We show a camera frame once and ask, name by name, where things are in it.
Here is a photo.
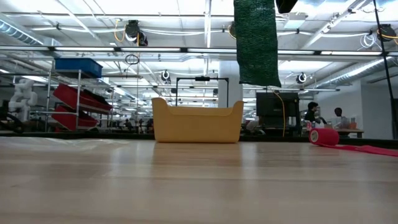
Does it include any black gantry frame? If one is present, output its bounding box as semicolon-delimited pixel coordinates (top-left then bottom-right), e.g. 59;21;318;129
175;75;230;108

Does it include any white robot figure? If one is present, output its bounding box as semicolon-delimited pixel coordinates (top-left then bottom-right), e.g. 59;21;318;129
7;78;39;123

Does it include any person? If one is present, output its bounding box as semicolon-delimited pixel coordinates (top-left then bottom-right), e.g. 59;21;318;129
329;107;349;129
303;101;328;126

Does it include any metal shelf rack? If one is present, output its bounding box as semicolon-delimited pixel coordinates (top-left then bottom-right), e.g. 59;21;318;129
29;58;115;133

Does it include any white pillar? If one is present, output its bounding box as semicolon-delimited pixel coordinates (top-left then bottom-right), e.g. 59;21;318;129
217;60;244;108

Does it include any red elastic bandage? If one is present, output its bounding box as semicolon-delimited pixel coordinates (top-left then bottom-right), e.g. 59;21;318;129
308;127;398;157

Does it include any black monitor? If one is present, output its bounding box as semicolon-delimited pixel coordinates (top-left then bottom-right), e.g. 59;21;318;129
255;91;301;128

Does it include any long straight black cable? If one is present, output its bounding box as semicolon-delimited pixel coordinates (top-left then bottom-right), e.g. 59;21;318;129
372;0;398;140

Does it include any red tilted bin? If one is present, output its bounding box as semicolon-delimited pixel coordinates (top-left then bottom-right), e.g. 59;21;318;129
50;105;99;132
52;83;114;112

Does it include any long ceiling light strip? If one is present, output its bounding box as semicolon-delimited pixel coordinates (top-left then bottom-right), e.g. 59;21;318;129
0;45;398;57

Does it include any green elastic bandage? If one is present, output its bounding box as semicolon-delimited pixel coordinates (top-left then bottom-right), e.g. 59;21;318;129
233;0;282;88

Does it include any blue storage bin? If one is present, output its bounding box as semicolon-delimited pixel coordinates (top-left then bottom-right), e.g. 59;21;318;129
54;57;104;79

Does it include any silver ventilation duct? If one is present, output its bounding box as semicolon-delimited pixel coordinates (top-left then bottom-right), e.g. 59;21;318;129
0;19;46;47
310;57;398;90

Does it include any yellow plastic bin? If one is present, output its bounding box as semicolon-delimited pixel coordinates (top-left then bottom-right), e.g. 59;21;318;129
151;97;245;144

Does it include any wooden table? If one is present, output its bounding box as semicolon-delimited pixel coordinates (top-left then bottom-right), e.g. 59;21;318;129
310;127;365;139

